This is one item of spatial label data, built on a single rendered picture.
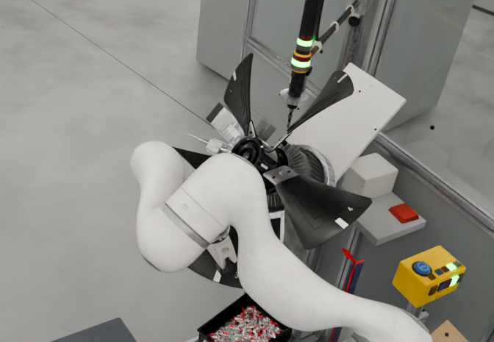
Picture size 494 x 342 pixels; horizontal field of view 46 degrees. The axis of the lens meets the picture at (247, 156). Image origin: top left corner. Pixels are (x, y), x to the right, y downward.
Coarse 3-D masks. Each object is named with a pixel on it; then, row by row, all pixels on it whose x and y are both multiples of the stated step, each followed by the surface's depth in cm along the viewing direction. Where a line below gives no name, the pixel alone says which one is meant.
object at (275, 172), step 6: (276, 168) 163; (282, 168) 163; (288, 168) 164; (264, 174) 160; (270, 174) 160; (276, 174) 161; (282, 174) 161; (288, 174) 161; (294, 174) 162; (270, 180) 158; (276, 180) 158; (282, 180) 158
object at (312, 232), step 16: (304, 176) 161; (288, 192) 153; (304, 192) 153; (320, 192) 154; (336, 192) 154; (288, 208) 150; (304, 208) 149; (320, 208) 149; (336, 208) 148; (304, 224) 146; (320, 224) 145; (336, 224) 145; (304, 240) 143; (320, 240) 142
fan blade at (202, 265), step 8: (232, 232) 161; (232, 240) 161; (200, 256) 161; (208, 256) 160; (192, 264) 161; (200, 264) 160; (208, 264) 160; (232, 264) 159; (200, 272) 160; (208, 272) 159; (232, 272) 159; (224, 280) 158; (232, 280) 158
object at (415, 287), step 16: (416, 256) 159; (432, 256) 160; (448, 256) 161; (400, 272) 158; (416, 272) 154; (432, 272) 155; (448, 272) 156; (400, 288) 159; (416, 288) 154; (448, 288) 160; (416, 304) 155
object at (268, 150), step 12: (240, 144) 165; (252, 144) 164; (264, 144) 161; (240, 156) 164; (252, 156) 161; (264, 156) 159; (276, 156) 165; (288, 156) 169; (264, 168) 161; (264, 180) 164
